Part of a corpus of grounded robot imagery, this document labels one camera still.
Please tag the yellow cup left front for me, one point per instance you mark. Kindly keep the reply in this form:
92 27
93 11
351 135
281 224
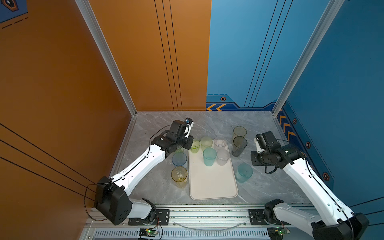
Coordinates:
180 176

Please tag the clear dotted textured cup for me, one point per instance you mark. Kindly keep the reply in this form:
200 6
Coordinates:
222 157

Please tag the left green circuit board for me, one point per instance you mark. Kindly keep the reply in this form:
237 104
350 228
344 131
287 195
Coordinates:
148 234

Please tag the aluminium corner post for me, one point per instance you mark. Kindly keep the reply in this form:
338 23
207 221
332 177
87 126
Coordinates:
318 34
101 42

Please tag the left aluminium corner post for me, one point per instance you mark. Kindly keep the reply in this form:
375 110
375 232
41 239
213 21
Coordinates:
101 42

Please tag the green dotted textured cup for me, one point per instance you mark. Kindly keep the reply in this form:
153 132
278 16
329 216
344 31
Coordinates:
206 142

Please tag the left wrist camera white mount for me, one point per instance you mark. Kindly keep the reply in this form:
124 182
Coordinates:
182 128

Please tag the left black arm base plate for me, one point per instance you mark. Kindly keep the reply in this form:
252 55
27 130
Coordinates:
159 216

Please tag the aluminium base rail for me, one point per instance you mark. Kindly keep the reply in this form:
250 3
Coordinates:
192 222

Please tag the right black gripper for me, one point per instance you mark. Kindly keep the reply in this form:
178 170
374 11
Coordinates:
254 162

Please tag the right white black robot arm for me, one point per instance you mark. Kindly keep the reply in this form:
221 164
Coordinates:
334 221

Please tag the tall green clear cup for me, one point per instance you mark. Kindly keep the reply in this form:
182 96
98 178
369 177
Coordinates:
180 150

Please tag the tall blue clear cup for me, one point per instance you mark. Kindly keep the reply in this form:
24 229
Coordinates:
180 160

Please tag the teal cup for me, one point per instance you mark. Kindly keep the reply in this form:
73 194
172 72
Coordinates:
244 173
209 155

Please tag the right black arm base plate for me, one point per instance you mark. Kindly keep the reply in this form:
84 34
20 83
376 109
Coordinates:
257 217

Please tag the right green circuit board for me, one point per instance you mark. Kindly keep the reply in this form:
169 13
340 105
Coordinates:
277 233

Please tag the white rectangular plastic tray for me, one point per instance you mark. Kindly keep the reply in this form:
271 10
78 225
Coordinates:
214 182

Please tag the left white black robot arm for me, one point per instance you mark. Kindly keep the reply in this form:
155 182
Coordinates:
112 195

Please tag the dark smoke grey cup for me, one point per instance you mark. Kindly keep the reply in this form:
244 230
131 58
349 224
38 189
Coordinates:
239 144

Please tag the amber yellow cup right back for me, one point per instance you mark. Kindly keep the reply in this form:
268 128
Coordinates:
239 131

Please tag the small green clear glass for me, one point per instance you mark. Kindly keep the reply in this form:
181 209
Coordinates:
195 146

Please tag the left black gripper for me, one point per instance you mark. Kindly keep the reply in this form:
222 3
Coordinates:
190 140

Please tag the right aluminium corner post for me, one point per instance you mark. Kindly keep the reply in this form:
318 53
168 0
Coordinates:
318 34

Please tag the green circuit board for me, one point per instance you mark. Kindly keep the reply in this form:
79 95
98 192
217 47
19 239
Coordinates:
277 233
148 234

